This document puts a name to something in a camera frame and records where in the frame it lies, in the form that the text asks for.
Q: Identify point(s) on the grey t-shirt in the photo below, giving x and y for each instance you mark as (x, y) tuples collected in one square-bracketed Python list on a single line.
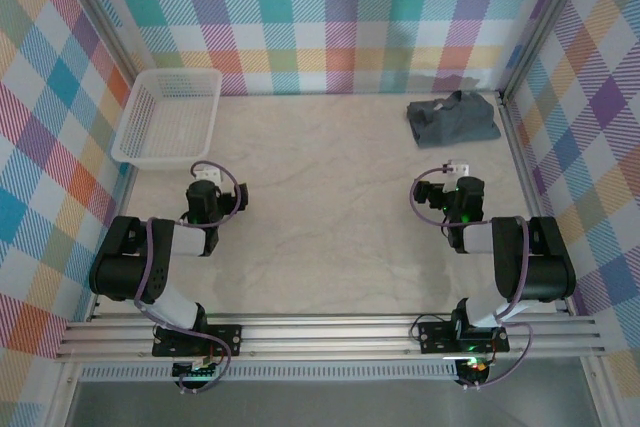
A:
[(450, 122)]

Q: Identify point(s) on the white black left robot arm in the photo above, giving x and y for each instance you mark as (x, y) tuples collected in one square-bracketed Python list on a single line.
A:
[(130, 262)]

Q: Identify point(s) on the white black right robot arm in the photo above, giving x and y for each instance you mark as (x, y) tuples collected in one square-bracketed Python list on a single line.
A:
[(540, 262)]

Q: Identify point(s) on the white plastic mesh basket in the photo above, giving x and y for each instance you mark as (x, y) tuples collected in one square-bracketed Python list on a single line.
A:
[(165, 117)]

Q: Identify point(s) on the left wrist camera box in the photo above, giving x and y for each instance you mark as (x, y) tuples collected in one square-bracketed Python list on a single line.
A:
[(207, 174)]

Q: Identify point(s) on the aluminium side rail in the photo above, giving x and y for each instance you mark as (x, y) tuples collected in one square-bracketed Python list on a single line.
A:
[(525, 172)]

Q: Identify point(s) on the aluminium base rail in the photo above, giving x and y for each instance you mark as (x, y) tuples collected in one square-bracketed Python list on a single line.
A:
[(325, 334)]

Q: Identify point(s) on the aluminium frame post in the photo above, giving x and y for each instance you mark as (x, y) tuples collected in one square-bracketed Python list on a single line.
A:
[(100, 12), (550, 22)]

